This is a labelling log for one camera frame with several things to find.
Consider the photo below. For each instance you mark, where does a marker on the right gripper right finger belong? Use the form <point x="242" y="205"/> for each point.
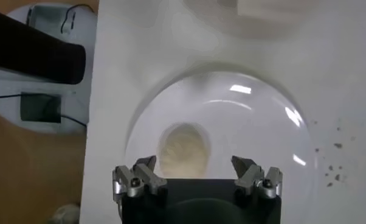
<point x="262" y="182"/>

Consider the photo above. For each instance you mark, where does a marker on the white steamed baozi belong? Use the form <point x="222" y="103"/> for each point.
<point x="183" y="149"/>

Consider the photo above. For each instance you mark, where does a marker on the dark crumbs cluster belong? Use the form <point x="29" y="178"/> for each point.
<point x="338" y="145"/>

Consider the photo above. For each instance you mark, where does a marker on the black robot body part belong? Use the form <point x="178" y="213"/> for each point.
<point x="34" y="51"/>

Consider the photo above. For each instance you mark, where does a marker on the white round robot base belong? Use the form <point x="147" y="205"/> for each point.
<point x="73" y="103"/>

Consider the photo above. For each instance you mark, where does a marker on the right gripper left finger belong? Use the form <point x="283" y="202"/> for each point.
<point x="131" y="182"/>

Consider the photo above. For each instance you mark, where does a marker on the white round plate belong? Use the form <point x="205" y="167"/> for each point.
<point x="231" y="128"/>

